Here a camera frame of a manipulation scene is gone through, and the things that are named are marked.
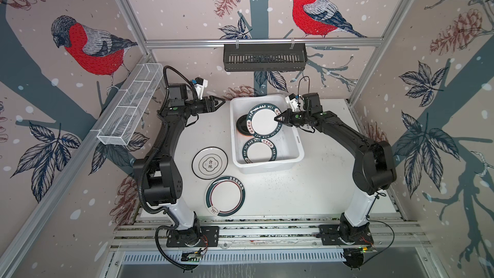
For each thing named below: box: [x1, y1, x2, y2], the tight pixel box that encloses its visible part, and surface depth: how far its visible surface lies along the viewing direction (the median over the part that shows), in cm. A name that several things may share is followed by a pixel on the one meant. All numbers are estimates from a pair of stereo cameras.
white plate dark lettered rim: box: [246, 102, 283, 139], surface depth 91 cm
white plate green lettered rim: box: [242, 137, 278, 164], surface depth 100 cm
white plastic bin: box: [230, 93, 305, 175], surface depth 92 cm
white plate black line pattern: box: [191, 146, 229, 181], surface depth 96 cm
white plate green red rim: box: [205, 175, 246, 217], surface depth 85 cm
